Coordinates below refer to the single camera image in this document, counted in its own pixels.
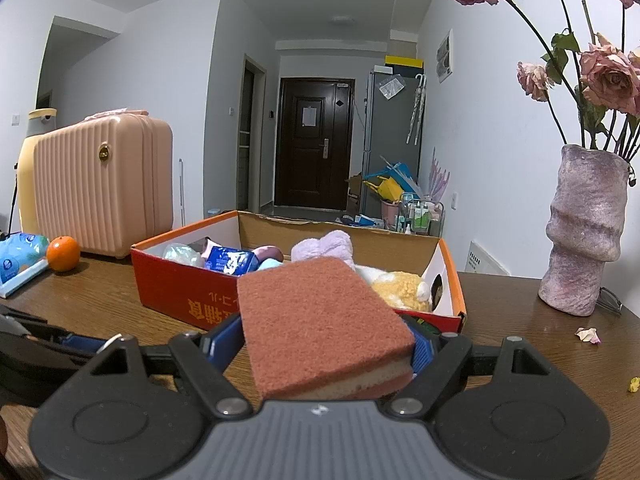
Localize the folded hanging umbrella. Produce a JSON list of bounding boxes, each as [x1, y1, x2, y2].
[[405, 73, 429, 146]]

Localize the dark brown entrance door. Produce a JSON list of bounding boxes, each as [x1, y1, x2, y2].
[[273, 77, 355, 211]]

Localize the dried pink roses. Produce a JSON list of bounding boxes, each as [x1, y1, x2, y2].
[[444, 0, 640, 161]]

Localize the eyeglasses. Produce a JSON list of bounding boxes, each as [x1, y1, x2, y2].
[[597, 287, 624, 316]]

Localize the side doorway frame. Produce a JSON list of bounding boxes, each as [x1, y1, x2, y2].
[[235, 53, 266, 214]]

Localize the orange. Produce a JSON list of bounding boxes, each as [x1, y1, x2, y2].
[[46, 235, 81, 274]]

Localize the large blue tissue pack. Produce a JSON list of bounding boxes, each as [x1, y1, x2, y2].
[[0, 232, 51, 299]]

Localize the pink plastic bucket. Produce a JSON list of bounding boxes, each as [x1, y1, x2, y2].
[[380, 199, 401, 229]]

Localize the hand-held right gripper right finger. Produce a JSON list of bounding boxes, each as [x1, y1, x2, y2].
[[387, 327, 577, 421]]

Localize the grey refrigerator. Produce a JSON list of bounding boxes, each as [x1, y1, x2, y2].
[[367, 64, 424, 211]]

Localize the red cardboard box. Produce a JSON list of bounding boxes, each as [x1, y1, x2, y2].
[[129, 209, 469, 334]]

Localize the pink ribbed suitcase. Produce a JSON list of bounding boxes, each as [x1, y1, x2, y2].
[[32, 108, 175, 260]]

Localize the yellow and black box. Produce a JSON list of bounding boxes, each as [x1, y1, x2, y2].
[[384, 54, 425, 69]]

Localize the yellow thermos bottle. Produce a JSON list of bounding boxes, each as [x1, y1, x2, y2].
[[17, 108, 59, 235]]

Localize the purple feather wall decor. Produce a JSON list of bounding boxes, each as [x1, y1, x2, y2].
[[428, 147, 451, 204]]

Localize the purple textured vase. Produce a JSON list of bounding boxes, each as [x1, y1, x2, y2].
[[538, 143, 630, 317]]

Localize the white and yellow plush toy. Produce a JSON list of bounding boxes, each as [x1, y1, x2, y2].
[[354, 264, 434, 314]]

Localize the pile of blue yellow bags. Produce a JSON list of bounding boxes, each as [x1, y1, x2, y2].
[[344, 157, 421, 201]]

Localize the red-brown scouring sponge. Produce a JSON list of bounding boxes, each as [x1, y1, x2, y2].
[[235, 258, 417, 401]]

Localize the white wall panel box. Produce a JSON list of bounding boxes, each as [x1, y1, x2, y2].
[[435, 28, 456, 84]]

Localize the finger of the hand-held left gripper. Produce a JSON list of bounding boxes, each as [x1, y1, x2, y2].
[[0, 304, 69, 342], [49, 333, 124, 362]]

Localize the white leaning board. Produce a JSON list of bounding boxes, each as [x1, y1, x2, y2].
[[465, 239, 511, 276]]

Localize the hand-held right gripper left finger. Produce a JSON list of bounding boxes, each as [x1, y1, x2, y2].
[[64, 315, 254, 421]]

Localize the purple fluffy sock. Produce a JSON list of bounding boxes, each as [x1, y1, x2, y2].
[[290, 229, 357, 269]]

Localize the metal storage cart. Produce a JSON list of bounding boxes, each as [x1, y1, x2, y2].
[[394, 199, 446, 236]]

